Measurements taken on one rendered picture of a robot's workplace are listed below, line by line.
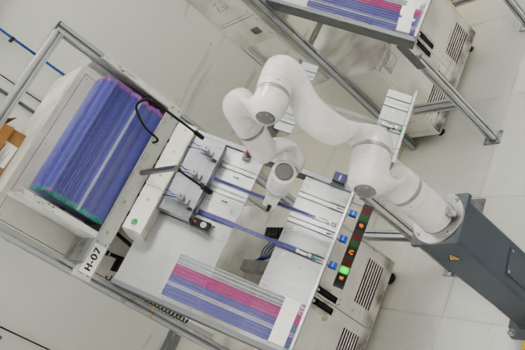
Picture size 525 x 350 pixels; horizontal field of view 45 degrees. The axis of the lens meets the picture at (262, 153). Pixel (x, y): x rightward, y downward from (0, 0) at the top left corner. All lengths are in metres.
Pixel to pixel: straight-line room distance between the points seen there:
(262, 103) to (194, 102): 2.73
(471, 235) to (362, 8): 1.25
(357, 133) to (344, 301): 1.19
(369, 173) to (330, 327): 1.16
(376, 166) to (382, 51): 1.40
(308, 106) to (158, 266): 0.97
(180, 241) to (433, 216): 0.96
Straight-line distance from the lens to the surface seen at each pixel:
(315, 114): 1.78
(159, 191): 2.46
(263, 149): 1.96
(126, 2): 4.33
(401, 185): 1.94
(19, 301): 3.91
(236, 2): 3.14
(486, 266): 2.24
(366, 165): 1.86
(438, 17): 3.60
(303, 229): 2.44
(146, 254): 2.47
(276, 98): 1.69
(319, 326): 2.82
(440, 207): 2.09
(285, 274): 2.39
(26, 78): 2.44
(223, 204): 2.49
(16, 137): 2.70
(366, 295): 3.00
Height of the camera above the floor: 2.19
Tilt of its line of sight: 27 degrees down
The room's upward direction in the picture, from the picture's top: 52 degrees counter-clockwise
